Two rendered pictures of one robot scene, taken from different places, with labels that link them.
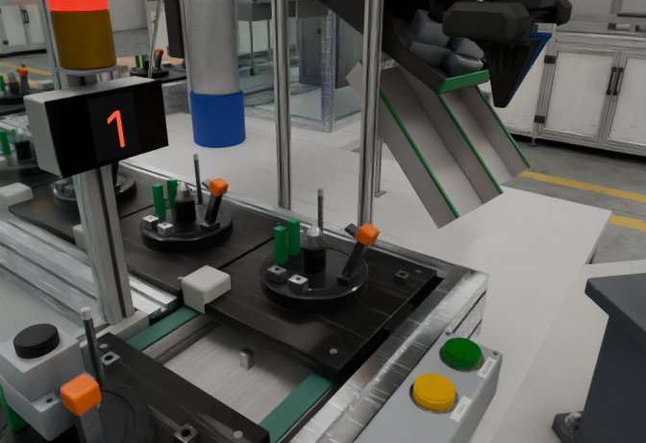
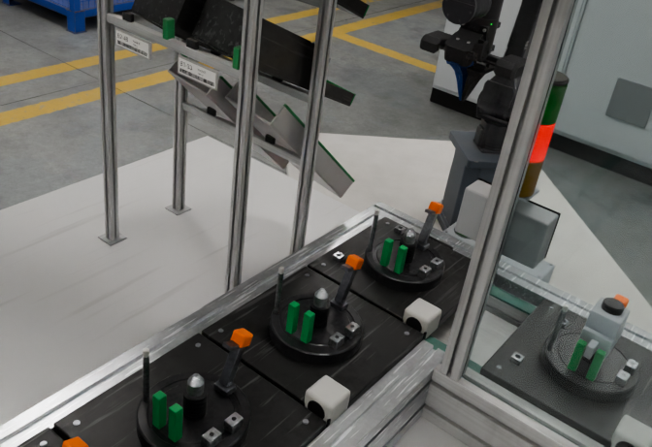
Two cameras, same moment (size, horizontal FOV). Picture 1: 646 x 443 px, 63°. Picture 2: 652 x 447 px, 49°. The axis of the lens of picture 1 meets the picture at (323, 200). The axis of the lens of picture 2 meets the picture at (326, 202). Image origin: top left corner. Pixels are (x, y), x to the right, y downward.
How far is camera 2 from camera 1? 1.33 m
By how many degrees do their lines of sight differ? 80
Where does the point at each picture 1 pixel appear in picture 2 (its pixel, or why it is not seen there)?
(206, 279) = (428, 308)
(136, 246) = (349, 366)
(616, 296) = (483, 159)
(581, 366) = not seen: hidden behind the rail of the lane
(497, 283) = (311, 217)
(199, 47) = not seen: outside the picture
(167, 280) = (408, 340)
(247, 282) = (407, 298)
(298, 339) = not seen: hidden behind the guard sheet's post
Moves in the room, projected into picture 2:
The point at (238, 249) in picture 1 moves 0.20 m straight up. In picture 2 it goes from (355, 301) to (374, 193)
